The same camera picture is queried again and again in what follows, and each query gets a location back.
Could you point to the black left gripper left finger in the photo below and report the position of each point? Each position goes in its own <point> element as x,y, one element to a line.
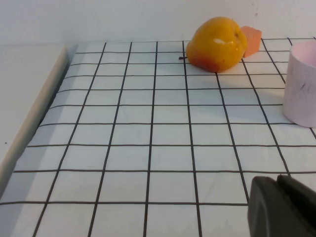
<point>266,209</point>

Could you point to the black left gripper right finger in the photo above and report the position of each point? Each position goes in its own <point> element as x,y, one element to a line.
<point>303,205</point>

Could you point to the pink plastic cup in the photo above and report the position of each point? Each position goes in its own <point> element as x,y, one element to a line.
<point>301,93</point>

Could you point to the white black grid tablecloth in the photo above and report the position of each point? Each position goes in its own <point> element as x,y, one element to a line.
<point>138,158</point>

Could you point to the orange foam block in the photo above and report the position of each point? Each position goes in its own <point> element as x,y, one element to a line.
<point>253,40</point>

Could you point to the yellow orange toy fruit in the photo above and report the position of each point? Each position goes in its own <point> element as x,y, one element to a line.
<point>217,47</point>

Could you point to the white board panel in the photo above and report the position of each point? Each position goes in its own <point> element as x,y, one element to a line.
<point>19,98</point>

